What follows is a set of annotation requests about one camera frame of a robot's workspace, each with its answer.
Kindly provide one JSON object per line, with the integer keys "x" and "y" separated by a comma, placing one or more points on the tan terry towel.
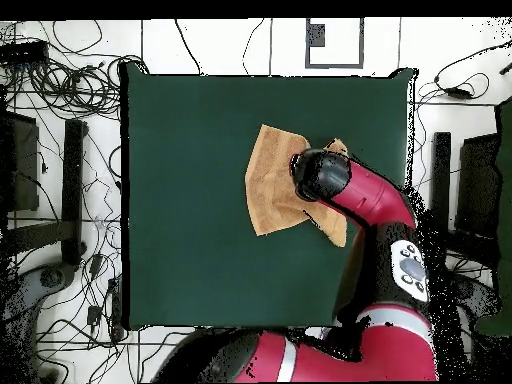
{"x": 268, "y": 192}

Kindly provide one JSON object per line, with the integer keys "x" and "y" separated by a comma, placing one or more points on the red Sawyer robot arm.
{"x": 372, "y": 196}

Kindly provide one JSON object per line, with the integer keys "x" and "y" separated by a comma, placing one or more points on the dark green table cloth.
{"x": 180, "y": 240}

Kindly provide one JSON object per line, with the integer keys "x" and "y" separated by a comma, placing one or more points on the black socket strip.
{"x": 115, "y": 304}

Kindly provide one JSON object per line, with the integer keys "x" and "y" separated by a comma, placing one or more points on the black stand bar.
{"x": 72, "y": 180}
{"x": 440, "y": 168}

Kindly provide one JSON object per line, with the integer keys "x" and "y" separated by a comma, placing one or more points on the small black plug adapter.
{"x": 94, "y": 315}

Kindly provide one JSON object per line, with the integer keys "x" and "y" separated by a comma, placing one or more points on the dark grey chair base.
{"x": 52, "y": 278}
{"x": 480, "y": 296}

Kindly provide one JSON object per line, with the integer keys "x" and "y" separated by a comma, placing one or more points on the green cloth sheet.
{"x": 504, "y": 200}

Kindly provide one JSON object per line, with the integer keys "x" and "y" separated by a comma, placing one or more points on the black power strip box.
{"x": 24, "y": 52}

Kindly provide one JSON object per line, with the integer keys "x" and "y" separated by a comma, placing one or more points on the grey square floor frame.
{"x": 334, "y": 66}

